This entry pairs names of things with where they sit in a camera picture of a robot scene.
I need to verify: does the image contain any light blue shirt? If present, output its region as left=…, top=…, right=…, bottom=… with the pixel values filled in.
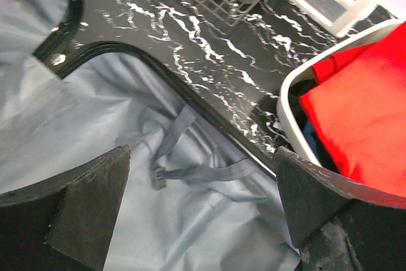
left=302, top=121, right=338, bottom=173

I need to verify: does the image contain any white black space suitcase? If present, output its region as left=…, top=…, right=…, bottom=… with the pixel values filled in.
left=0, top=0, right=302, bottom=271

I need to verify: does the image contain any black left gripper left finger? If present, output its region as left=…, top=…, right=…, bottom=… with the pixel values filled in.
left=1, top=145, right=131, bottom=270

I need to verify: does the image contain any white plastic basin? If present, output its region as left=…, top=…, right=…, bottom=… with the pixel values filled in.
left=277, top=19, right=403, bottom=166

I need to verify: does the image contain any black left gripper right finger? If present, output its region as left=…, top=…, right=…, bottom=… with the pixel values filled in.
left=273, top=147, right=405, bottom=270

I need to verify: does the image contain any red garment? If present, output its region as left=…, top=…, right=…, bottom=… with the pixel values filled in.
left=299, top=25, right=405, bottom=196

